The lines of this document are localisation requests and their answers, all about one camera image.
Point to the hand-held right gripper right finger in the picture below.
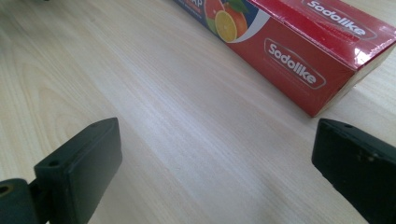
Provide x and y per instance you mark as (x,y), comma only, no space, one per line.
(358,168)

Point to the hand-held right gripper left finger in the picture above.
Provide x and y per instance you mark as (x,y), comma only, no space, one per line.
(77,168)

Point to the red cling wrap box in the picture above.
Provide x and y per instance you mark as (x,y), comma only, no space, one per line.
(299,59)

